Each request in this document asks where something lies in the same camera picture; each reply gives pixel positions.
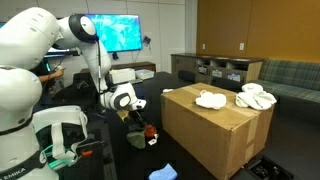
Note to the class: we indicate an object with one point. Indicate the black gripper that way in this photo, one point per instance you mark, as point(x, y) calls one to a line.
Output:
point(136, 119)

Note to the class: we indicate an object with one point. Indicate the orange carrot plush green leaves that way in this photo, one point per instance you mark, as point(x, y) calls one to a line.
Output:
point(139, 139)

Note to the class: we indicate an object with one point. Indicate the blue sponge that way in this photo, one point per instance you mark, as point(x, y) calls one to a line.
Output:
point(166, 173)

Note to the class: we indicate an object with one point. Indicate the small white cloth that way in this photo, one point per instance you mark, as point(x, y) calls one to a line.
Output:
point(211, 100)

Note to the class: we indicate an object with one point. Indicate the large white towel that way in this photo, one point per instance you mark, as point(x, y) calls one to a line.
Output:
point(253, 95)

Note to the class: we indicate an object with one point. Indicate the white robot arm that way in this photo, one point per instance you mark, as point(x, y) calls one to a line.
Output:
point(32, 145)

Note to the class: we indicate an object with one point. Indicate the white box on desk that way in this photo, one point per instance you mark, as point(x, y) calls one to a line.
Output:
point(122, 75)

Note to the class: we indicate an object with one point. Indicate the large cardboard box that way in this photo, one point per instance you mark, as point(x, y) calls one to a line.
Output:
point(223, 140)

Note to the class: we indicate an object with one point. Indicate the white VR headset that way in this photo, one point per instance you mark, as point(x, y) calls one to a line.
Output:
point(54, 118)

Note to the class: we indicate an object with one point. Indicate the wooden low cabinet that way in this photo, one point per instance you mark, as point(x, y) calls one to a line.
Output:
point(205, 67)

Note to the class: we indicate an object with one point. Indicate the person in black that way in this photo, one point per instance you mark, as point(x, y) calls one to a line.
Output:
point(43, 73)

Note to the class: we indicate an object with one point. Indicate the green plaid sofa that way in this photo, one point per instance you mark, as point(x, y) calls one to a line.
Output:
point(292, 79)

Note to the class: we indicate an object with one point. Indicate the right wall monitor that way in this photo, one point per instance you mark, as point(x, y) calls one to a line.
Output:
point(118, 32)

